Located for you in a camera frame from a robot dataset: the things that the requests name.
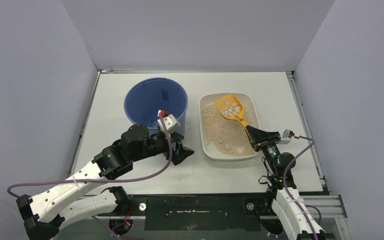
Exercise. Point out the beige cat litter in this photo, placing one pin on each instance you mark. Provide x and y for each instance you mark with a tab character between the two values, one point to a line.
218	131

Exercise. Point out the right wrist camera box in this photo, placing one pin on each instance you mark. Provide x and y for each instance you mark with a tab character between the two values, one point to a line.
287	136

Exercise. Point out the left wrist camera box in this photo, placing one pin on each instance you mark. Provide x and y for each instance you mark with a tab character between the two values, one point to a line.
167	121

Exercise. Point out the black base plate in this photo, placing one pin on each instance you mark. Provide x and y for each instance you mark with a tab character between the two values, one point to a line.
202	212

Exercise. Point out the yellow slotted litter scoop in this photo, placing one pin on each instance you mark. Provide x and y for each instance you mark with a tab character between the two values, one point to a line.
231	108

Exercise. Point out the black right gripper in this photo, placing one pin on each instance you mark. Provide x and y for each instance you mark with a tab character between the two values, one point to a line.
266	139

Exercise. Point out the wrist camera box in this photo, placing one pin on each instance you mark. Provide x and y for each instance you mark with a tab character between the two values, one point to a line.
287	136
167	121

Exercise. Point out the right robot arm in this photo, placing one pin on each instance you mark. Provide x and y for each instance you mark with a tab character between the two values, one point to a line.
285	200

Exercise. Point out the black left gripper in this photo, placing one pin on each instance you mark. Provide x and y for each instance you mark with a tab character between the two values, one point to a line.
174	151

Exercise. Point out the blue plastic bucket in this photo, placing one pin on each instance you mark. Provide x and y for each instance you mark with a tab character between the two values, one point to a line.
146	98

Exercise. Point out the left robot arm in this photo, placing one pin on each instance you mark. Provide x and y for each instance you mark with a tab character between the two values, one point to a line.
45	214

